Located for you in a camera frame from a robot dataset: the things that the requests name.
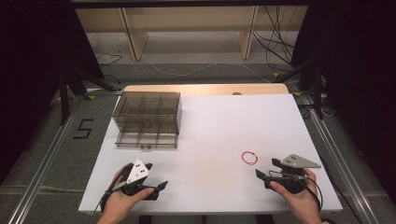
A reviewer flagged black cable bundle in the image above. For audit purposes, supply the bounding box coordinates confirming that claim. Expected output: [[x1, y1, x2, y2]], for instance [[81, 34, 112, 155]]
[[251, 5, 297, 73]]

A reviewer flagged person's left hand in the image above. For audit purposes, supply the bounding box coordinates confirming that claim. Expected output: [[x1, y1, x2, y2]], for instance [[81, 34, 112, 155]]
[[104, 163, 156, 218]]

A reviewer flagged hand-held gripper cable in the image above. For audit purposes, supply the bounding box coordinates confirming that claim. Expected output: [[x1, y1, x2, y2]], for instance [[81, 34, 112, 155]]
[[92, 162, 134, 216], [268, 169, 325, 213]]

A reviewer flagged light wooden desk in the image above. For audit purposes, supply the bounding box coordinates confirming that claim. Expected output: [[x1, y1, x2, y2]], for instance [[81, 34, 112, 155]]
[[75, 5, 309, 62]]

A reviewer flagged person's right hand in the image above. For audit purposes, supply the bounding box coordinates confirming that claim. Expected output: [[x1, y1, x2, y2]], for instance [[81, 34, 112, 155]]
[[269, 167, 321, 217]]

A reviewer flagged white floor cable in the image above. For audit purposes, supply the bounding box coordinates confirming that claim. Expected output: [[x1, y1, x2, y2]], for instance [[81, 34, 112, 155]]
[[148, 62, 273, 84]]

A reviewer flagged left hand-held gripper cable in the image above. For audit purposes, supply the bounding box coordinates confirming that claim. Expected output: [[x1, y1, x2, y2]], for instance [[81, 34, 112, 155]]
[[92, 162, 134, 216]]

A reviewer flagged thin black floor cable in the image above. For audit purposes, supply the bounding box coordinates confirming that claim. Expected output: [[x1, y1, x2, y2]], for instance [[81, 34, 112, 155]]
[[95, 51, 124, 67]]

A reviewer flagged transparent grey drawer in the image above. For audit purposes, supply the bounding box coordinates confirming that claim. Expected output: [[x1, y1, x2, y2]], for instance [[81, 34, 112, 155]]
[[115, 123, 179, 150]]

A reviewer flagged black tripod stand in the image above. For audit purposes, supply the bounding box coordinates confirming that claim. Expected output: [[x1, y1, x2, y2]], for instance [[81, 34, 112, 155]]
[[50, 65, 124, 126], [273, 55, 329, 121]]

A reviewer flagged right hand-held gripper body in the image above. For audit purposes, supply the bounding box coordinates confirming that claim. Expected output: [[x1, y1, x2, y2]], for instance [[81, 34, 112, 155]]
[[264, 153, 322, 195]]

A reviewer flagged red rubber band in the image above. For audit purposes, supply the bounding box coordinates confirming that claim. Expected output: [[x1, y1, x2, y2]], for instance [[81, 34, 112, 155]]
[[240, 150, 259, 166]]

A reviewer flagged right hand-held gripper cable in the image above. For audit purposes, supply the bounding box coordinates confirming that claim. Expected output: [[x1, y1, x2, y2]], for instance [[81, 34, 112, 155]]
[[268, 169, 325, 213]]

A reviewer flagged black curtain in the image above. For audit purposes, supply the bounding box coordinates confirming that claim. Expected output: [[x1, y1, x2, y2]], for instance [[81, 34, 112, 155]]
[[290, 0, 396, 195], [0, 0, 105, 186]]

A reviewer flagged aluminium floor rail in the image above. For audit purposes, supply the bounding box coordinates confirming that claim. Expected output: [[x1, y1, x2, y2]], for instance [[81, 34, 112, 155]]
[[299, 92, 381, 224], [7, 95, 89, 224]]

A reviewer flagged transparent grey drawer cabinet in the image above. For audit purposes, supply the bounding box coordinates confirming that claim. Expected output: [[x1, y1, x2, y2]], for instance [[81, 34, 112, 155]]
[[111, 91, 183, 136]]

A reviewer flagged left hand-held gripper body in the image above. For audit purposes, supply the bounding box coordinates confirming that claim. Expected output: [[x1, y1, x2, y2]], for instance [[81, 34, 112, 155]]
[[120, 158, 160, 202]]

